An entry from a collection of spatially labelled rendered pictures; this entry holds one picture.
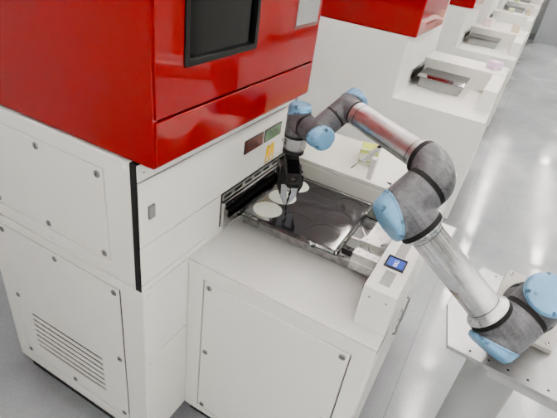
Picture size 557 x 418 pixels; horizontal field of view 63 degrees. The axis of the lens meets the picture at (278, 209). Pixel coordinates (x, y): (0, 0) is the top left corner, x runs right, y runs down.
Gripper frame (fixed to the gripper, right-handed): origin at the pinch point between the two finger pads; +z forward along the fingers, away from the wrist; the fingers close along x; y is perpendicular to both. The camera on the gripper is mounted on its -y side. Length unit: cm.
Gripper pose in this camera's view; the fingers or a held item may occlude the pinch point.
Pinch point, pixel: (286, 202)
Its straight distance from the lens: 158.0
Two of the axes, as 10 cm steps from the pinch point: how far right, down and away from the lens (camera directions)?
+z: -1.3, 8.3, 5.4
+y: -2.0, -5.5, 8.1
